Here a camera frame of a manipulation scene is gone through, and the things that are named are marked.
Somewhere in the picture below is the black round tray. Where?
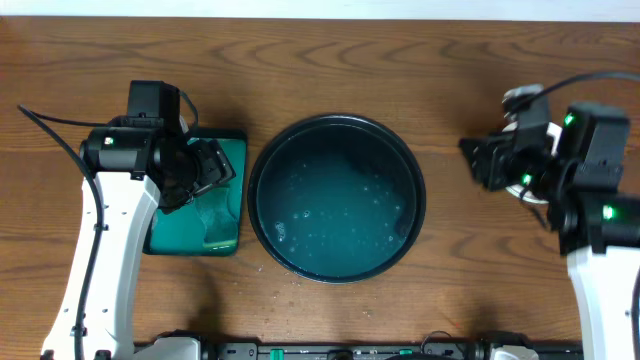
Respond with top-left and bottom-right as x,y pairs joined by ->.
247,113 -> 427,284

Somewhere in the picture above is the black rectangular tray green water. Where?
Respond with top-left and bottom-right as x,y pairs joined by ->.
143,128 -> 247,257

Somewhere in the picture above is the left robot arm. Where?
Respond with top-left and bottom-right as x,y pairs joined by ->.
41,80 -> 242,359

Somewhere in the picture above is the white plate green stain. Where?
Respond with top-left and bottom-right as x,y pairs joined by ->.
502,122 -> 564,205

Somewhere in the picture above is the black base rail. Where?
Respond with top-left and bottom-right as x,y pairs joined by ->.
134,340 -> 584,360

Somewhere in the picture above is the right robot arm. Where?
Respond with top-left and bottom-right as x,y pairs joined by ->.
459,102 -> 639,359

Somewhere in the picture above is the green yellow sponge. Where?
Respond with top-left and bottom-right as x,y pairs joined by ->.
203,239 -> 238,253

